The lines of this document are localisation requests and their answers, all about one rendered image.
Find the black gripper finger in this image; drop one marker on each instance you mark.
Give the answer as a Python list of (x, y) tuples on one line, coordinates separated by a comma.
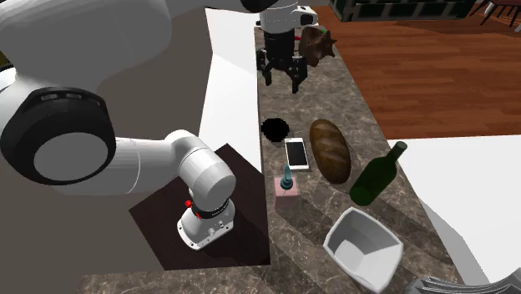
[(263, 67), (299, 72)]

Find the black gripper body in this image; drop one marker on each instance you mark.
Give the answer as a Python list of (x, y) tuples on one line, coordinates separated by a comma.
[(279, 48)]

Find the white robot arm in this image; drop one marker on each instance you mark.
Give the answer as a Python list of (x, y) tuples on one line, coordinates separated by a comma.
[(81, 49)]

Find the brown spiky figure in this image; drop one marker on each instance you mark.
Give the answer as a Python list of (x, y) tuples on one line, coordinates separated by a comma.
[(315, 47)]

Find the black round object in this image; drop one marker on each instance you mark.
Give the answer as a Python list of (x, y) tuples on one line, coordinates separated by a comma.
[(275, 128)]

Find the white smartphone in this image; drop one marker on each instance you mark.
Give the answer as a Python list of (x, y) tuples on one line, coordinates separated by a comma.
[(296, 153)]

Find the brown bread loaf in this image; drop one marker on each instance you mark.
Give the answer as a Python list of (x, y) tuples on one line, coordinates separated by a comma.
[(330, 150)]

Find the dark green cabinet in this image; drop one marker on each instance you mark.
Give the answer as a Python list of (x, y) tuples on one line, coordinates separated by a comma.
[(399, 8)]

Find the pink soap dispenser teal pump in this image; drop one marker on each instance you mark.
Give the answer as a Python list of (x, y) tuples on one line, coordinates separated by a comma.
[(286, 191)]

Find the dark green wine bottle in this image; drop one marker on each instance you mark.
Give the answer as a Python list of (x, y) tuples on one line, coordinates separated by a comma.
[(376, 175)]

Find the white square bowl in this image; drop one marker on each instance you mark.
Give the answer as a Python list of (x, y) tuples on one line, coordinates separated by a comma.
[(366, 252)]

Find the dark wooden chair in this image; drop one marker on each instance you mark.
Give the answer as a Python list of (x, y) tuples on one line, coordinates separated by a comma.
[(498, 10)]

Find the grey ridged object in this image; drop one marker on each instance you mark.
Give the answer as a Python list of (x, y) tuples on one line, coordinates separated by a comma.
[(464, 285)]

